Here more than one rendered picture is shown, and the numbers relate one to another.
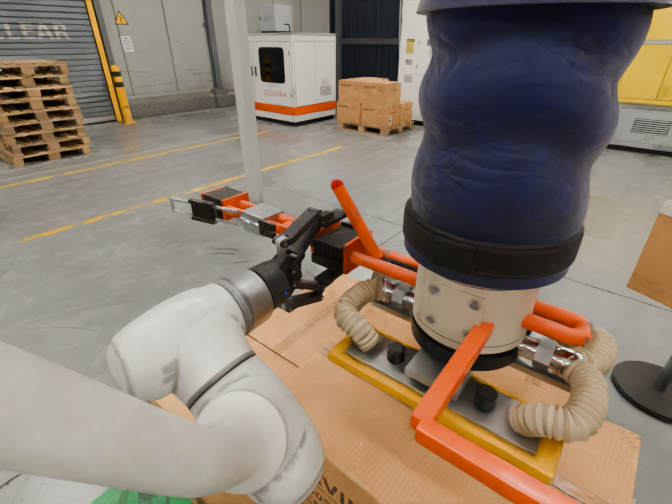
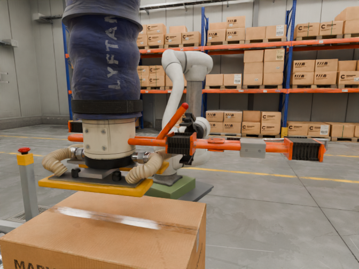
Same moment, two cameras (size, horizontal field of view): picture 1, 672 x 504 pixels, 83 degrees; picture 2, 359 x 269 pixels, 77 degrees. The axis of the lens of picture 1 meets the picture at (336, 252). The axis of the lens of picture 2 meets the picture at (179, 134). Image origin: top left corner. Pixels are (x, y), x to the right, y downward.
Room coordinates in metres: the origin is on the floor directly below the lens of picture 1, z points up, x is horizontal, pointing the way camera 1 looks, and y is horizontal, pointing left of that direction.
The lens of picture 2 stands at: (1.26, -0.31, 1.38)
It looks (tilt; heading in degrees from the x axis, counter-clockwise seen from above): 10 degrees down; 155
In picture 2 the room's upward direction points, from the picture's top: straight up
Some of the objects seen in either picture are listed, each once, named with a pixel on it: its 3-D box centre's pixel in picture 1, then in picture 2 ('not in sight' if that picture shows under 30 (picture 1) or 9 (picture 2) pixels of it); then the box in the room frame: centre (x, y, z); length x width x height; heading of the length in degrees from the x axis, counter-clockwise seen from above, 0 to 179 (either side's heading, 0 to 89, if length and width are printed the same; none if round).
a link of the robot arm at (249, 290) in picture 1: (242, 301); (195, 131); (0.46, 0.14, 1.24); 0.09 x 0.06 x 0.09; 52
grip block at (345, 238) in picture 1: (341, 245); (181, 142); (0.63, -0.01, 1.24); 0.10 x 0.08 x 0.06; 142
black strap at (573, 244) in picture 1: (485, 224); (109, 105); (0.48, -0.21, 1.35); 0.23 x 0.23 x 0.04
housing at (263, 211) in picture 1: (263, 219); (251, 148); (0.76, 0.16, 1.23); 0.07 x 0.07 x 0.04; 52
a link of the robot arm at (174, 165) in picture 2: not in sight; (166, 156); (-0.10, 0.23, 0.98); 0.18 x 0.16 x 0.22; 83
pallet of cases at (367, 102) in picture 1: (376, 104); not in sight; (8.04, -0.79, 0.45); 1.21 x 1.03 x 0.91; 50
